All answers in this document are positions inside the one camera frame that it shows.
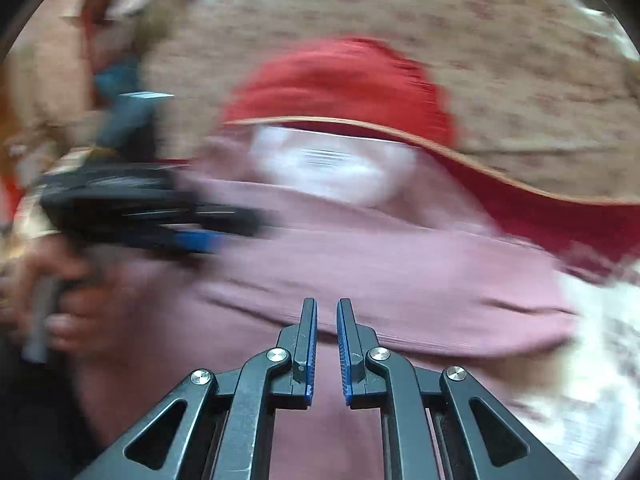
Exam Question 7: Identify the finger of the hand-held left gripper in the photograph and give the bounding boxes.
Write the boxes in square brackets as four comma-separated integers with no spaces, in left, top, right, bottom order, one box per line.
[125,227,224,257]
[195,201,267,239]

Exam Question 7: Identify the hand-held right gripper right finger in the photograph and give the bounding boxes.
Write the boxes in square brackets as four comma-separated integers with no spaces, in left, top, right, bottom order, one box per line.
[336,298,576,480]

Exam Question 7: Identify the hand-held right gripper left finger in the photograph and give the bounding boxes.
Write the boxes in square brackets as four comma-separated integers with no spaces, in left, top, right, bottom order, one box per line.
[75,298,318,480]

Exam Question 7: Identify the pink fleece garment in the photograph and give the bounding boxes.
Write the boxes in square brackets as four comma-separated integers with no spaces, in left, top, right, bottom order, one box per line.
[75,125,581,480]

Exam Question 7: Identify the person's left hand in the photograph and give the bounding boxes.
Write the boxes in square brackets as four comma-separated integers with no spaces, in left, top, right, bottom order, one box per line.
[9,247,118,357]

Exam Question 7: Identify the teal cloth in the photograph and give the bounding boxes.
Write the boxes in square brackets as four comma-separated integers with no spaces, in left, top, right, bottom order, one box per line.
[94,59,143,103]

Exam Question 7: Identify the beige cloth pile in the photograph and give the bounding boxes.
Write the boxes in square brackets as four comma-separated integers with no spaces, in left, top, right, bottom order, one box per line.
[0,0,151,161]

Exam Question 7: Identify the red ruffled pillow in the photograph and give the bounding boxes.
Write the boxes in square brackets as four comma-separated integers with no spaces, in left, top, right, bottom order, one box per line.
[222,37,458,147]

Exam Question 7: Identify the red and white floral blanket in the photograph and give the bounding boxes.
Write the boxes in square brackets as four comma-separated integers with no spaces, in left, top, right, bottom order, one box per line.
[220,116,640,473]

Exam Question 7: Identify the beige floral quilt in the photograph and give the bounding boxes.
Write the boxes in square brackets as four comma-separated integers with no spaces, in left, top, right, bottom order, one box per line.
[142,0,640,203]

